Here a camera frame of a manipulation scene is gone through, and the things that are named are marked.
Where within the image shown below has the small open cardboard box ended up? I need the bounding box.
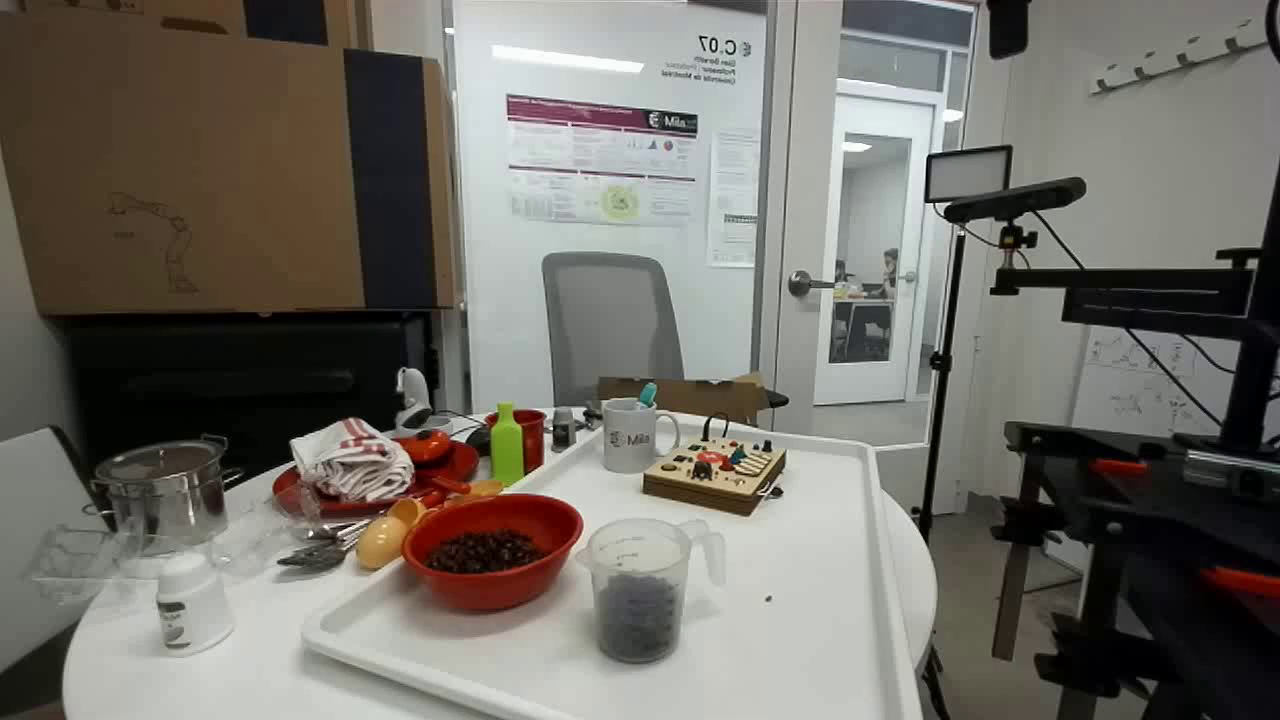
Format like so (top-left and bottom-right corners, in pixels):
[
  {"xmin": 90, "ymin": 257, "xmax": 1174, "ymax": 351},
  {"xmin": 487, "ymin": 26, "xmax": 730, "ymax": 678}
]
[{"xmin": 595, "ymin": 375, "xmax": 786, "ymax": 422}]

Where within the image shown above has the black cabinet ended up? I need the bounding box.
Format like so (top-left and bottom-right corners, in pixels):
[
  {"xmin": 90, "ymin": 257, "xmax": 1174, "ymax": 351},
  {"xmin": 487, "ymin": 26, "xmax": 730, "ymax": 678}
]
[{"xmin": 62, "ymin": 311, "xmax": 438, "ymax": 471}]

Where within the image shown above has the clear plastic measuring jug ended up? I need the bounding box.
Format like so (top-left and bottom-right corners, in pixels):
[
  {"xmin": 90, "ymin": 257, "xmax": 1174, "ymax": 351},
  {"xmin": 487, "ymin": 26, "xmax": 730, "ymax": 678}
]
[{"xmin": 586, "ymin": 516, "xmax": 730, "ymax": 662}]

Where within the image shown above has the metal cutlery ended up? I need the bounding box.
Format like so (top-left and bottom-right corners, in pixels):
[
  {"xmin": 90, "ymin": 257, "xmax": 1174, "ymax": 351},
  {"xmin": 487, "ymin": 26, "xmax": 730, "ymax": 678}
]
[{"xmin": 286, "ymin": 520, "xmax": 365, "ymax": 572}]

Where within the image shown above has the black stereo camera on stand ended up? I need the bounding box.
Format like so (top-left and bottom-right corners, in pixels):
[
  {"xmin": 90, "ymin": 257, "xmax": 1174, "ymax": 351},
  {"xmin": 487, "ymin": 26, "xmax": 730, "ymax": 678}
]
[{"xmin": 946, "ymin": 176, "xmax": 1087, "ymax": 222}]

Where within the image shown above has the white logo mug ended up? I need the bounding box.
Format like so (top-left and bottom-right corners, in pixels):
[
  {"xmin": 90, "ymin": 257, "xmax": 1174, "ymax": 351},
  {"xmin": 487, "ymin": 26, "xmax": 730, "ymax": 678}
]
[{"xmin": 600, "ymin": 395, "xmax": 682, "ymax": 471}]

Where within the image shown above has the small grey cup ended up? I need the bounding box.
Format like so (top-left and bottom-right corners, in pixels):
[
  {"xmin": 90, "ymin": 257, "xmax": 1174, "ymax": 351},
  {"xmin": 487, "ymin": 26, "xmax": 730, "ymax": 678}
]
[{"xmin": 552, "ymin": 408, "xmax": 576, "ymax": 451}]

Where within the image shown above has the wall poster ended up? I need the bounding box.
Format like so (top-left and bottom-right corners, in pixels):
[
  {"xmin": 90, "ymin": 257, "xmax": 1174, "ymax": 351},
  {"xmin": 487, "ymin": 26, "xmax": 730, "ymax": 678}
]
[{"xmin": 503, "ymin": 97, "xmax": 700, "ymax": 229}]

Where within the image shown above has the white tape dispenser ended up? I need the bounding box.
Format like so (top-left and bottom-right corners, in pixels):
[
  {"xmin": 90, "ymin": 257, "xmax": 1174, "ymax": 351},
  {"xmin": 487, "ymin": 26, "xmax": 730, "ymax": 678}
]
[{"xmin": 396, "ymin": 368, "xmax": 432, "ymax": 432}]

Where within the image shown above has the green plastic bottle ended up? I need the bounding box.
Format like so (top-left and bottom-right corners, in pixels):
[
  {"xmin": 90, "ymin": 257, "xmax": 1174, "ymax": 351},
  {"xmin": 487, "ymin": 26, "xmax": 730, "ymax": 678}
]
[{"xmin": 492, "ymin": 404, "xmax": 525, "ymax": 489}]

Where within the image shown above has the led light panel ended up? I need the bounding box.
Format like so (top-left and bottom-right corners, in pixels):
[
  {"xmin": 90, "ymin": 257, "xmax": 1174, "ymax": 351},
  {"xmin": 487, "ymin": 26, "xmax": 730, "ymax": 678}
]
[{"xmin": 925, "ymin": 144, "xmax": 1012, "ymax": 202}]

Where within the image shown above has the yellow plastic toy food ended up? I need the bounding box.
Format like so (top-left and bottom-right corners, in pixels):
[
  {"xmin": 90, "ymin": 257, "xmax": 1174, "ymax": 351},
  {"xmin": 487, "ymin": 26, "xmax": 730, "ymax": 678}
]
[{"xmin": 355, "ymin": 497, "xmax": 427, "ymax": 572}]

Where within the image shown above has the red plate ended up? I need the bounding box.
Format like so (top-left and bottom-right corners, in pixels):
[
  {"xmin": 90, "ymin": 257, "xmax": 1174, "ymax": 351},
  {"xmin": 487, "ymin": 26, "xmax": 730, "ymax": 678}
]
[{"xmin": 272, "ymin": 434, "xmax": 479, "ymax": 516}]

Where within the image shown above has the red plastic bowl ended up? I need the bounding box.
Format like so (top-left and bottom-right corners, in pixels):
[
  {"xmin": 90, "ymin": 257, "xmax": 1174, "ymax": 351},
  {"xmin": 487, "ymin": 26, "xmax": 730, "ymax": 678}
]
[{"xmin": 399, "ymin": 491, "xmax": 586, "ymax": 611}]

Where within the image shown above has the wooden switch busy board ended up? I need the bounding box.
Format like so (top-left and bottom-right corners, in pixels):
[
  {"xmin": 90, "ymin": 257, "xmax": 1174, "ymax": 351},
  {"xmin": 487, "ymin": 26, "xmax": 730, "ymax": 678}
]
[{"xmin": 643, "ymin": 434, "xmax": 788, "ymax": 516}]

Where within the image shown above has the white plastic tray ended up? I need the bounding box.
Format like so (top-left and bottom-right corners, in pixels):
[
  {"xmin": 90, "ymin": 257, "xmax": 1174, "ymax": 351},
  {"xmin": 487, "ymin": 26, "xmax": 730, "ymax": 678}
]
[{"xmin": 304, "ymin": 434, "xmax": 921, "ymax": 720}]

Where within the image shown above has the grey mesh office chair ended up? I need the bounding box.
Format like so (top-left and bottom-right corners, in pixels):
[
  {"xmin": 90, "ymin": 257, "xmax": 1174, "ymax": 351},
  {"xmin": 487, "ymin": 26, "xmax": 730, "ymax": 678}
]
[{"xmin": 540, "ymin": 253, "xmax": 686, "ymax": 404}]

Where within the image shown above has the steel pot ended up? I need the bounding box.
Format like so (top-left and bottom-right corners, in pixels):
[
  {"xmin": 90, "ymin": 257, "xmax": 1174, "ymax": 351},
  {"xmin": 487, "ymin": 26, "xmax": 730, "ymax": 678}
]
[{"xmin": 94, "ymin": 432, "xmax": 239, "ymax": 555}]

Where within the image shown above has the teal marker in mug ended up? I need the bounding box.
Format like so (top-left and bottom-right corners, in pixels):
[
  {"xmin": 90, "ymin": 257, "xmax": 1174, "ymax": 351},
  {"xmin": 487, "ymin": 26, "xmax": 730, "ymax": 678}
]
[{"xmin": 636, "ymin": 385, "xmax": 659, "ymax": 408}]

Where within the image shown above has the white red patterned cloth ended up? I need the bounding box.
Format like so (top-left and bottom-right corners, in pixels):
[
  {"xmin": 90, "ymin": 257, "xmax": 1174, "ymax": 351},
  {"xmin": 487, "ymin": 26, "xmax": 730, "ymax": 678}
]
[{"xmin": 289, "ymin": 414, "xmax": 411, "ymax": 501}]

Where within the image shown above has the large cardboard box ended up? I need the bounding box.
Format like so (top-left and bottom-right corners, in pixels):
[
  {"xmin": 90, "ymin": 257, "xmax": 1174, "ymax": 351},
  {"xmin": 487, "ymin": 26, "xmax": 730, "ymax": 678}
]
[{"xmin": 0, "ymin": 6, "xmax": 452, "ymax": 317}]

